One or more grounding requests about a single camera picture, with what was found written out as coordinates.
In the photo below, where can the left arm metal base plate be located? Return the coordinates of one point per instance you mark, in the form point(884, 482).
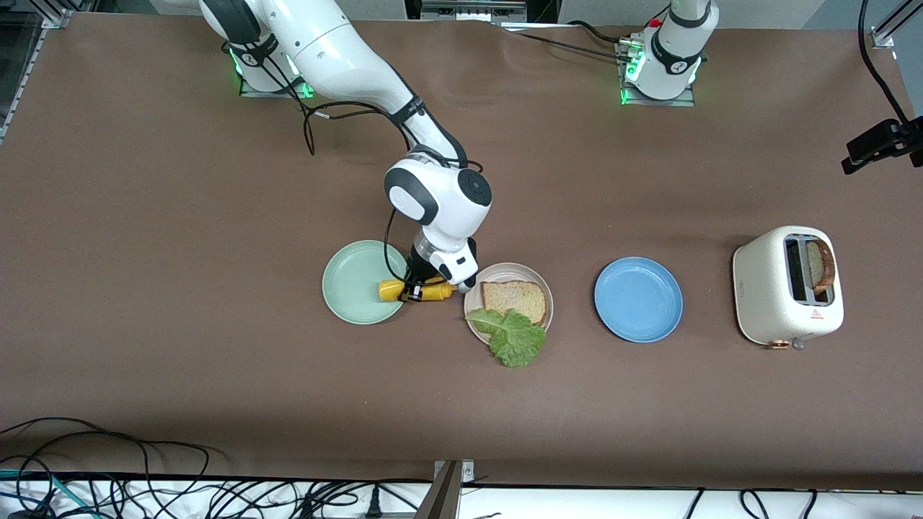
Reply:
point(649, 103)

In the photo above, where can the black power plug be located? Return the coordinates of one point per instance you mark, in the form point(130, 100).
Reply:
point(373, 506)

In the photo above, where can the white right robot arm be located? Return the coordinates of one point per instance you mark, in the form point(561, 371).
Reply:
point(339, 58)

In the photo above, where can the blue plate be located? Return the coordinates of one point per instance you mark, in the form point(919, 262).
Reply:
point(638, 299)

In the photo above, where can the beige plate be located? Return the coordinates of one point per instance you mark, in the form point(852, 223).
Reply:
point(505, 272)

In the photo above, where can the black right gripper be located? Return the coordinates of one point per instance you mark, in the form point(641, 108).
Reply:
point(420, 272)

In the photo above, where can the mint green plate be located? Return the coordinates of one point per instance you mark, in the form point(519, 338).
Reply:
point(353, 285)

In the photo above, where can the grey metal table bracket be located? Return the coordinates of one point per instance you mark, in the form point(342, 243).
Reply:
point(443, 497)

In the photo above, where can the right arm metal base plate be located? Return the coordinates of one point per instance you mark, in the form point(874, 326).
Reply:
point(249, 90)

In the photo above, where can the dark crust bread slice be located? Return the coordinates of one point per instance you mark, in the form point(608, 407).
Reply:
point(818, 265)

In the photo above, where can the green lettuce leaf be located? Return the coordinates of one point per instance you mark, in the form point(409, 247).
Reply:
point(515, 342)

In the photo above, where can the yellow squeeze bottle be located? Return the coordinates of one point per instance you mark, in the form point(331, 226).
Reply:
point(393, 290)

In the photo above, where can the brown table cover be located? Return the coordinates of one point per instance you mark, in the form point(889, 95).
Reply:
point(461, 180)

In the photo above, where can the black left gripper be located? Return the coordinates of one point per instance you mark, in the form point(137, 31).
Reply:
point(913, 144)

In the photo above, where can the white toaster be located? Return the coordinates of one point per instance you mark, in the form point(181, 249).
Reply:
point(761, 288)

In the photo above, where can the aluminium frame profile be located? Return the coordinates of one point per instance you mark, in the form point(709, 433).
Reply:
point(890, 29)

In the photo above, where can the light brown bread slice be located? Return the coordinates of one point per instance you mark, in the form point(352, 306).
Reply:
point(515, 295)

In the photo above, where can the silver aluminium rail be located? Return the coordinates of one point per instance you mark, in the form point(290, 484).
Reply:
point(472, 9)

